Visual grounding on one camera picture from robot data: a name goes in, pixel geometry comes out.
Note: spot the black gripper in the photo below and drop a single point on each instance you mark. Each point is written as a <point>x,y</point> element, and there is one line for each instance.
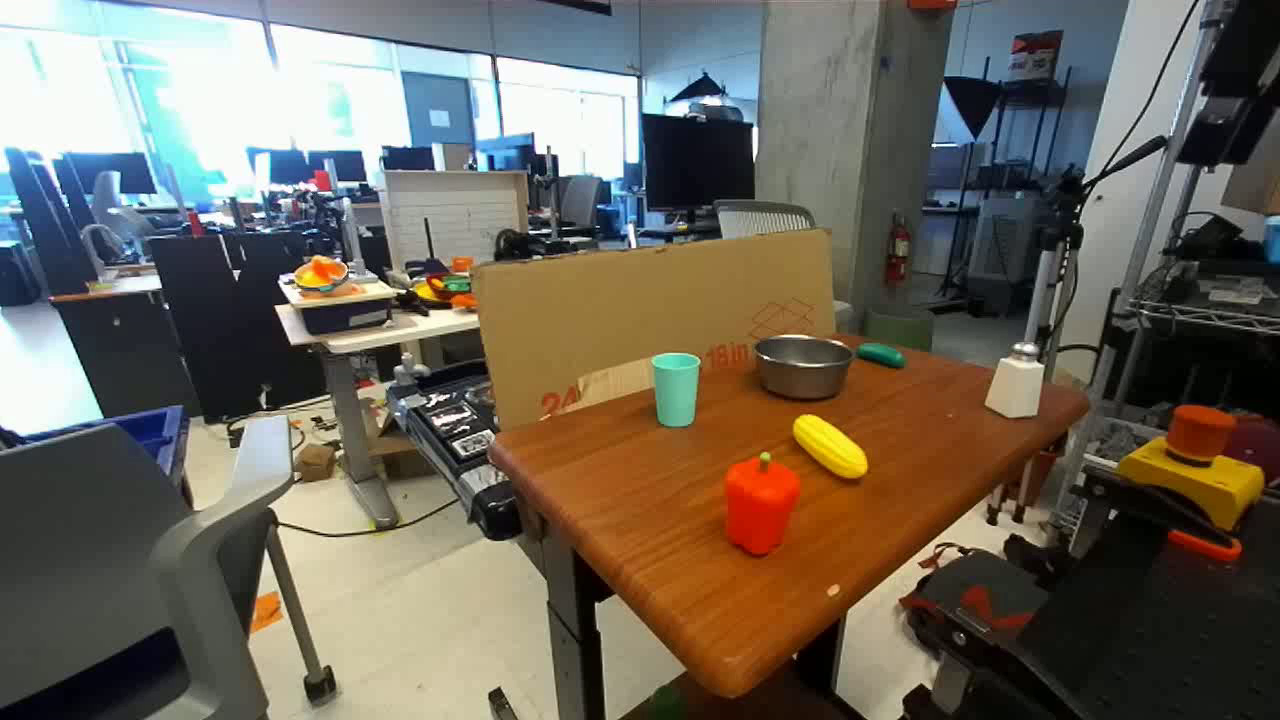
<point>1220,128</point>

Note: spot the silver metal bowl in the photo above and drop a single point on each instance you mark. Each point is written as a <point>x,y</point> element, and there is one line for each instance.
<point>803,370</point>

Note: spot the metal equipment rack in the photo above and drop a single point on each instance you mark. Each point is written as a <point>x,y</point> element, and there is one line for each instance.
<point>1202,321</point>

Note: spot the yellow emergency stop box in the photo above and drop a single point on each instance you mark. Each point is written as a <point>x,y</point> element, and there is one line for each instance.
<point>1192,475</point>

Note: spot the red fire extinguisher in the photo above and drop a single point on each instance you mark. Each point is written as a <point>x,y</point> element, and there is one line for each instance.
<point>899,255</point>

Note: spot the small green toy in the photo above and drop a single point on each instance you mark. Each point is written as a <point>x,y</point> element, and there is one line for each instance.
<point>880,353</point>

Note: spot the yellow toy corn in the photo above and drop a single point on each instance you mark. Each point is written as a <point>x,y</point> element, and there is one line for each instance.
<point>831,444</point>

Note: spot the black equipment with red parts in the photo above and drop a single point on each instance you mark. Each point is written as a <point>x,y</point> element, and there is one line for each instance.
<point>1132,625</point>

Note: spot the black pendant lamp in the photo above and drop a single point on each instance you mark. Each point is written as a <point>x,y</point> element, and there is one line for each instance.
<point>700,90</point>

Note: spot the black computer monitor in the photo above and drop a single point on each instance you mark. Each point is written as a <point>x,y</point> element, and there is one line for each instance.
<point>696,163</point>

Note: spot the orange toy bell pepper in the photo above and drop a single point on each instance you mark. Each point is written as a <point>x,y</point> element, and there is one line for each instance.
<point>761,504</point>

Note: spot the teal plastic cup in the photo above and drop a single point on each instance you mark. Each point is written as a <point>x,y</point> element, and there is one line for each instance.
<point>678,391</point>

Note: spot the brown cardboard board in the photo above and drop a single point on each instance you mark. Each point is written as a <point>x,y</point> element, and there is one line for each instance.
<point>624,321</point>

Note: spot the white board panel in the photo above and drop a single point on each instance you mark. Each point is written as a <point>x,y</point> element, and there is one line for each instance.
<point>452,212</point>

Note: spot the colourful toys pile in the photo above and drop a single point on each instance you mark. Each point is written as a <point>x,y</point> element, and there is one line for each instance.
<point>444,280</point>

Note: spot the black table leg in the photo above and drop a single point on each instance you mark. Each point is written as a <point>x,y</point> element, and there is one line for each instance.
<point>572,625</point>

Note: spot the black power strip box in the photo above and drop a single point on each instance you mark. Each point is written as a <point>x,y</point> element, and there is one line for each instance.
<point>461,444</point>

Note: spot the tray with toy fruit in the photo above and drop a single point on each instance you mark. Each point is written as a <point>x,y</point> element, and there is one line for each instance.
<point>336,296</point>

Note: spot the white standing desk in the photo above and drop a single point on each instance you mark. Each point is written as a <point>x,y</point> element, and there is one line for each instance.
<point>356,401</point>

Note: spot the dark twin background monitors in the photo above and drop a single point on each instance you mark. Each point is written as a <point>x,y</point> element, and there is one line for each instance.
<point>304,164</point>

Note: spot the small cardboard box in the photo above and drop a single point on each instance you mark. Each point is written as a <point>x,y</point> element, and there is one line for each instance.
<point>317,461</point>

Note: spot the blue plastic bin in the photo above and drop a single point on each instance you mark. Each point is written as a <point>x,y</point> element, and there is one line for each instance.
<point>154,438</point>

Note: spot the dark background monitor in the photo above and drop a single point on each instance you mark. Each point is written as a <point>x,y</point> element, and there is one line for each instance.
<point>106,169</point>

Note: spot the grey office chair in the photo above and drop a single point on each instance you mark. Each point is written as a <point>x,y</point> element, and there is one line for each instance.
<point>122,574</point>

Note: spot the red wall sign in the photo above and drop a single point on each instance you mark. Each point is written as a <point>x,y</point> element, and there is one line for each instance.
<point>1039,53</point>

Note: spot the black camera tripod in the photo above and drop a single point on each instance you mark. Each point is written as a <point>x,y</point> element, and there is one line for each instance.
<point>1062,255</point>

